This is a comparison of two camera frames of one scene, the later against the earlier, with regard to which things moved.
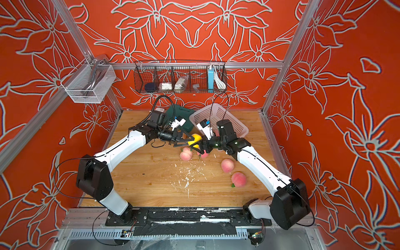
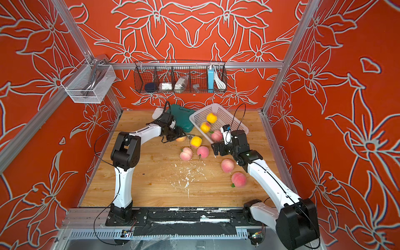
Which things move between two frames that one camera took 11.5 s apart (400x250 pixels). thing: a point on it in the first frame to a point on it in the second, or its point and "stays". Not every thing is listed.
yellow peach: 197,137 to 211,117
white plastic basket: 214,112 stays
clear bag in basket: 180,83 stays
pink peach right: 227,165 stays
